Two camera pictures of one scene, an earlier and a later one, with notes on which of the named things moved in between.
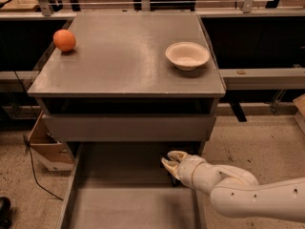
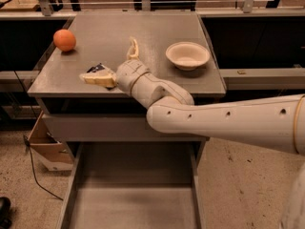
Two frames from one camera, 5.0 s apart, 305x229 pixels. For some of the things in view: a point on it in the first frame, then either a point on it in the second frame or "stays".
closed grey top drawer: x=129 y=128 stays
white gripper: x=188 y=169 → x=131 y=72
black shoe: x=6 y=217 stays
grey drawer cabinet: x=134 y=79 stays
